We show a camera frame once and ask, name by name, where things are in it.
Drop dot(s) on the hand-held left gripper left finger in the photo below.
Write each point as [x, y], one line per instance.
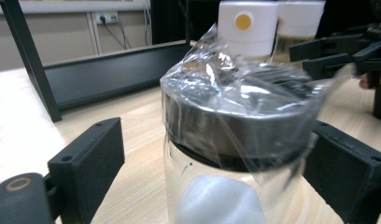
[92, 161]

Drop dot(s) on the white-lid jar with brown contents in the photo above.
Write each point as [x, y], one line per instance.
[300, 18]

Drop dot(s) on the white wall socket with plugs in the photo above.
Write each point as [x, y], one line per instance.
[106, 17]

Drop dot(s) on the white-lid jar with white powder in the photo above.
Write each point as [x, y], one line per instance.
[251, 37]

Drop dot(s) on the tall black curtain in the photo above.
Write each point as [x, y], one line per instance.
[170, 18]

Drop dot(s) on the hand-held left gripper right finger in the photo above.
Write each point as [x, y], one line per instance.
[350, 174]

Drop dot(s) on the glass jar with metal lid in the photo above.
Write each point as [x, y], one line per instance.
[235, 124]

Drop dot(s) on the black metal shelf rack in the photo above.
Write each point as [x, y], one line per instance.
[101, 74]

